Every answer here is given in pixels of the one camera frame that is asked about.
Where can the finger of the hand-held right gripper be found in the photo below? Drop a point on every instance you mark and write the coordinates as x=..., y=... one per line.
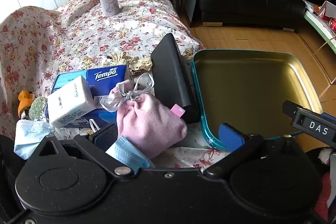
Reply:
x=312, y=121

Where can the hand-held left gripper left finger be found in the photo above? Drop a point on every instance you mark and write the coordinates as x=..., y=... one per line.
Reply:
x=105, y=136

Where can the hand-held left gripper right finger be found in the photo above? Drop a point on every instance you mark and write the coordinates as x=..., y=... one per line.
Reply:
x=231, y=136

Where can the teal metal tin box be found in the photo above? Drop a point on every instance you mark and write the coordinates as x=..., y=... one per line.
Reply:
x=249, y=92

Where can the white tissue pack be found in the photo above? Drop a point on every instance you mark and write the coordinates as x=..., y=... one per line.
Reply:
x=69, y=102

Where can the orange plush toy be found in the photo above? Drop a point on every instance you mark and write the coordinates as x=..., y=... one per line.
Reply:
x=25, y=103

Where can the small pink tag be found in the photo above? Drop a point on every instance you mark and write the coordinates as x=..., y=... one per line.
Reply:
x=178, y=111

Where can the blue tissue pack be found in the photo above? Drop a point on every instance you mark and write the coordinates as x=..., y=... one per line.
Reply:
x=110, y=75

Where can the green patterned pouch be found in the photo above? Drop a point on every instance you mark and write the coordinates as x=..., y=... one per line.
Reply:
x=38, y=108

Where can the red cloth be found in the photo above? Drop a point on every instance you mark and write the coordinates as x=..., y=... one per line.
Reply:
x=325, y=195

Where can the yellow crochet doily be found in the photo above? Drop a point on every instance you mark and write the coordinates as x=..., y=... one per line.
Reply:
x=143, y=62

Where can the black rectangular box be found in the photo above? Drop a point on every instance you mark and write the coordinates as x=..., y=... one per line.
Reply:
x=169, y=74

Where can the white coffee table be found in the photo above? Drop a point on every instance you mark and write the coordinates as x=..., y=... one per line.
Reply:
x=317, y=23

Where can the floral blanket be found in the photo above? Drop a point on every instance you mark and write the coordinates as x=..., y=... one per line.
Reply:
x=86, y=35

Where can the white house-shaped box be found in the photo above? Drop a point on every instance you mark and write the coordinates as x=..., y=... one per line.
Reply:
x=328, y=10

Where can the leaning flat board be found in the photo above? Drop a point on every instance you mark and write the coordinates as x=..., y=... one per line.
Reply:
x=191, y=1

